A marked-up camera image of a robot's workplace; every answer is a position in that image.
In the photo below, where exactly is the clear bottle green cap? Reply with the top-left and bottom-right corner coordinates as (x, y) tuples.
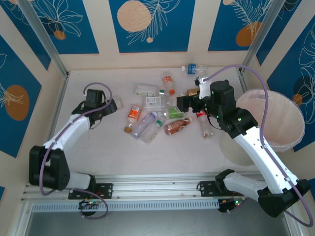
(139, 119), (166, 145)

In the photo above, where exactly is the small clear plastic bottle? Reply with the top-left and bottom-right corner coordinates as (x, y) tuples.
(112, 96), (124, 109)

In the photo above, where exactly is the small circuit board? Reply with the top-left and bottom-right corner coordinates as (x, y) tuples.
(218, 196), (244, 214)
(78, 199), (100, 211)

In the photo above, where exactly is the aluminium frame post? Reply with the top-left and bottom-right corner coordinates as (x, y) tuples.
(17, 0), (69, 77)
(241, 0), (283, 73)

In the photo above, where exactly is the grey metal base panel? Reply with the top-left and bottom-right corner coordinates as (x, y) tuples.
(23, 210), (303, 236)

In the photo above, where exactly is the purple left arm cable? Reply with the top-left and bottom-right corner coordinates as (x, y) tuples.
(39, 82), (114, 220)

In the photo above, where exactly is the clear bottle white barcode label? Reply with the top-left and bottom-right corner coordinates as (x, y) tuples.
(143, 89), (174, 110)

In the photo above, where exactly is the orange label bottle tan cap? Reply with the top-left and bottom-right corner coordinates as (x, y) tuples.
(124, 105), (143, 133)

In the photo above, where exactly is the blue-cap bottle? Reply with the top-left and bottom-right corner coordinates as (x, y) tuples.
(181, 63), (210, 75)

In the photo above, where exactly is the clear bottle pale blue cap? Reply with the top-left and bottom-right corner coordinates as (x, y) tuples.
(130, 111), (158, 140)

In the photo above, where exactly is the white label square bottle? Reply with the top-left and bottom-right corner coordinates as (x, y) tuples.
(134, 83), (158, 97)

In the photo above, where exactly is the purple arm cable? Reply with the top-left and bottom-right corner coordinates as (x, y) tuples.
(39, 82), (114, 220)
(204, 64), (314, 227)

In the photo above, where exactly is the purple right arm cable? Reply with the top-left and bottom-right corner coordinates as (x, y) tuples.
(204, 64), (314, 227)

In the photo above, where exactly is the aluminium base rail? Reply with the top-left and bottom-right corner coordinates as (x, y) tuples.
(21, 173), (268, 203)

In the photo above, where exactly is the red gold label tea bottle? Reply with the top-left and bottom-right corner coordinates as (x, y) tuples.
(181, 88), (200, 97)

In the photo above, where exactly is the aluminium table edge strip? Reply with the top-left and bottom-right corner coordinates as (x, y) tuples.
(236, 68), (248, 92)
(50, 73), (70, 138)

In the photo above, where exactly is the green label clear bottle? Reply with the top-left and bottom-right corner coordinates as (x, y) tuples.
(164, 105), (185, 120)

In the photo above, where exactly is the red label cola bottle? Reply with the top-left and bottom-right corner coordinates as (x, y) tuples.
(196, 110), (214, 140)

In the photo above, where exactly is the grey slotted cable duct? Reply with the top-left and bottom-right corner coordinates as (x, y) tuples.
(31, 198), (220, 213)

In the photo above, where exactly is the brown tea bottle red label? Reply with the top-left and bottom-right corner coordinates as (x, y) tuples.
(164, 117), (194, 136)

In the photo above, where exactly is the beige round waste bin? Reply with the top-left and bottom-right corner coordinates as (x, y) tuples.
(220, 88), (306, 167)

